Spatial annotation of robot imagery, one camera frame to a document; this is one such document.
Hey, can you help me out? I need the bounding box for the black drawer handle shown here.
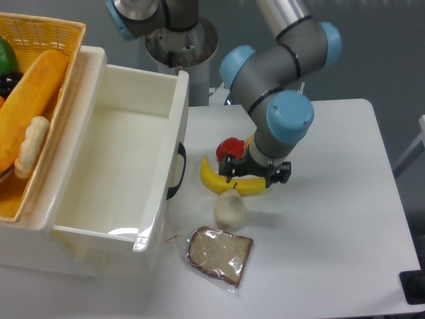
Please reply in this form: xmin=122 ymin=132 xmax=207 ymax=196
xmin=166 ymin=142 xmax=187 ymax=200

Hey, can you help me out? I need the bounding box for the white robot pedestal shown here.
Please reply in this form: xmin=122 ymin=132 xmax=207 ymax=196
xmin=145 ymin=17 xmax=218 ymax=106

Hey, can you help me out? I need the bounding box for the orange baguette loaf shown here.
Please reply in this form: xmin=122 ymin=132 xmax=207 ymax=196
xmin=1 ymin=50 xmax=68 ymax=171

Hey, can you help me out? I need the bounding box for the metal mounting bracket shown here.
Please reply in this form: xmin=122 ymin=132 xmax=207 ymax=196
xmin=209 ymin=82 xmax=230 ymax=106

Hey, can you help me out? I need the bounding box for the red bell pepper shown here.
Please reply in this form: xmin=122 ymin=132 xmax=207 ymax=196
xmin=215 ymin=137 xmax=245 ymax=162

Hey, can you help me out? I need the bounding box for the white furniture leg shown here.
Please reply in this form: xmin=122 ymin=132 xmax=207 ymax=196
xmin=392 ymin=115 xmax=424 ymax=179

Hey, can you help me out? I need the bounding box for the bagged bread slice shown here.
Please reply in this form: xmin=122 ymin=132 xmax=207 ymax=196
xmin=176 ymin=225 xmax=254 ymax=296

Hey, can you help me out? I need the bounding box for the yellow wicker basket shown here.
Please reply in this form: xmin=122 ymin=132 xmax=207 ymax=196
xmin=1 ymin=13 xmax=86 ymax=223

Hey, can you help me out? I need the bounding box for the black grape bunch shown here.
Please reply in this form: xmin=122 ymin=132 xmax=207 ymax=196
xmin=0 ymin=71 xmax=23 ymax=99

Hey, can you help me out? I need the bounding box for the black device at edge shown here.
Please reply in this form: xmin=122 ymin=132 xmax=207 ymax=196
xmin=399 ymin=270 xmax=424 ymax=305

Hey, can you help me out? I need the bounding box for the yellow bell pepper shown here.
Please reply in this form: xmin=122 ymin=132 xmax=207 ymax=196
xmin=244 ymin=135 xmax=254 ymax=150

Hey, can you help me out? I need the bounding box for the yellow banana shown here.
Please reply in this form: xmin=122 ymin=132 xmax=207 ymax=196
xmin=200 ymin=157 xmax=266 ymax=197

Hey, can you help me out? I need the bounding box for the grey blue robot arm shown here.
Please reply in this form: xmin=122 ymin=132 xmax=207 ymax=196
xmin=106 ymin=1 xmax=342 ymax=184

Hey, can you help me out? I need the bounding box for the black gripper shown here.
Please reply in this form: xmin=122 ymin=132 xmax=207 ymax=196
xmin=218 ymin=146 xmax=292 ymax=188

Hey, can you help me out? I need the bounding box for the cream pastry piece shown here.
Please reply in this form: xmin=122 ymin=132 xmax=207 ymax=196
xmin=14 ymin=116 xmax=49 ymax=179

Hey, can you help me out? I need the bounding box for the green bell pepper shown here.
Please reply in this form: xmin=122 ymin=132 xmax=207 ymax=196
xmin=0 ymin=37 xmax=19 ymax=74

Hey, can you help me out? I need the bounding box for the pale white pear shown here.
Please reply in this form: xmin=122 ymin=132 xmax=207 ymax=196
xmin=213 ymin=189 xmax=246 ymax=229

